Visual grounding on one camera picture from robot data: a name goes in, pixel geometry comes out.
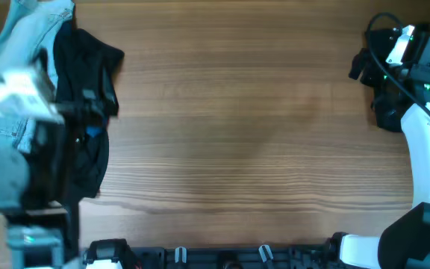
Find black shorts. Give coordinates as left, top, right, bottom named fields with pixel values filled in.
left=364, top=22, right=430, bottom=133

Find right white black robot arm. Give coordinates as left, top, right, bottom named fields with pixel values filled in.
left=322, top=23, right=430, bottom=268

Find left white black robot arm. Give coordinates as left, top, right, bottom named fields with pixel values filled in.
left=0, top=65, right=142, bottom=268

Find dark blue garment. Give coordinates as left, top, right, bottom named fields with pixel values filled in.
left=57, top=20, right=108, bottom=139

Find black garment in pile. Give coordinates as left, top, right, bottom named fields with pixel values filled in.
left=53, top=23, right=125, bottom=202

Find light blue denim jeans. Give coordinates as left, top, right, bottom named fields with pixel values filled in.
left=0, top=0, right=75, bottom=169

